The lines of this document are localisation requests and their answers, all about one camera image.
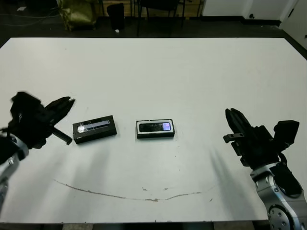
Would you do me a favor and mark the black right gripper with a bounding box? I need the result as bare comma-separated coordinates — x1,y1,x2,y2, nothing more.
222,108,281,169

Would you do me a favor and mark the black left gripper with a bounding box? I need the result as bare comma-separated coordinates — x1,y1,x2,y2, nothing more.
7,97,75,150

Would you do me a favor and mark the black box lid silver print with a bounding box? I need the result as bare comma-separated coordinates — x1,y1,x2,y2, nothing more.
72,115,118,145

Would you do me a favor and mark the black phone-like camera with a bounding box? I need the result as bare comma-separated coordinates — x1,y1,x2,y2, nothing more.
139,122,171,133

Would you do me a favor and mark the black box with white inlay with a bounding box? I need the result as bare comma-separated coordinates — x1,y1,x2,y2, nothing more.
136,118,175,139

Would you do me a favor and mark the yellow green sack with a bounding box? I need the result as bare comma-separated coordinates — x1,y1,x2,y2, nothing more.
59,0,96,31

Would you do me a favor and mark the black waste bin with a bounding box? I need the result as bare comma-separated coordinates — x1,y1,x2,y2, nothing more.
106,2,125,31

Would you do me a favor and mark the white door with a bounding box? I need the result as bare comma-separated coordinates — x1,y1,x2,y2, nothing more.
280,0,307,48

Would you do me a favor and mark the black office chair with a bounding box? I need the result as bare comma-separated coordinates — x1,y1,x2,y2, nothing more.
136,0,185,36

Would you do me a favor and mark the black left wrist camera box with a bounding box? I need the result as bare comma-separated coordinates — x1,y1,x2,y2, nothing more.
11,91,43,120

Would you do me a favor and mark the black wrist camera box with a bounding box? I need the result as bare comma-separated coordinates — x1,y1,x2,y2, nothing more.
273,119,300,151
11,91,43,120

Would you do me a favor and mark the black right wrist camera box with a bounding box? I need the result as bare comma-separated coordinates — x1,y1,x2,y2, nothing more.
273,119,300,151

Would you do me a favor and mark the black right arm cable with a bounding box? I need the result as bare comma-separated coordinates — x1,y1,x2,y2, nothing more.
278,152,292,168

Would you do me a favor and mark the thin light floor cable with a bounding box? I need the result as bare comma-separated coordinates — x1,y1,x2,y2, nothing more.
0,9,60,27

